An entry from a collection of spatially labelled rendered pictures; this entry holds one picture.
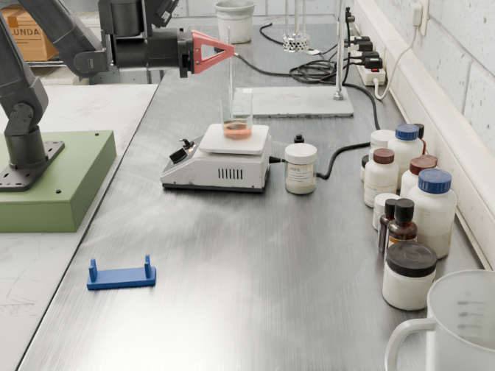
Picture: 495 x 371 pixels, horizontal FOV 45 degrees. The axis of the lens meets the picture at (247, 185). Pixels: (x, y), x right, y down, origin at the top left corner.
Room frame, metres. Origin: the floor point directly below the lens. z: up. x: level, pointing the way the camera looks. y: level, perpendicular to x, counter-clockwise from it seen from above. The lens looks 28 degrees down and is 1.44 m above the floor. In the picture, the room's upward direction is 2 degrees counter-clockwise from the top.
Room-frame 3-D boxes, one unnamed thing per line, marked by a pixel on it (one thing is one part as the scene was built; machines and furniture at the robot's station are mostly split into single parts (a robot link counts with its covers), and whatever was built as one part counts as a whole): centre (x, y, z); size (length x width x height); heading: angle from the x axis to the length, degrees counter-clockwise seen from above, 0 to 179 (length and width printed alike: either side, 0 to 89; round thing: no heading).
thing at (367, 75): (1.77, -0.37, 0.92); 0.40 x 0.06 x 0.04; 177
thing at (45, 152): (1.00, 0.40, 1.00); 0.20 x 0.07 x 0.08; 175
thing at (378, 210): (0.85, -0.23, 0.93); 0.05 x 0.05 x 0.05
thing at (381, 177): (0.93, -0.24, 0.95); 0.06 x 0.06 x 0.10
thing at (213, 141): (1.05, 0.02, 0.98); 0.12 x 0.12 x 0.01; 80
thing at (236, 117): (1.05, 0.02, 1.03); 0.07 x 0.06 x 0.08; 95
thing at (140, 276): (0.72, 0.19, 0.92); 0.10 x 0.03 x 0.04; 94
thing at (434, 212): (0.79, -0.28, 0.96); 0.07 x 0.07 x 0.13
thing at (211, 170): (1.05, 0.05, 0.94); 0.22 x 0.13 x 0.08; 80
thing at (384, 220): (0.79, -0.22, 0.94); 0.03 x 0.03 x 0.08
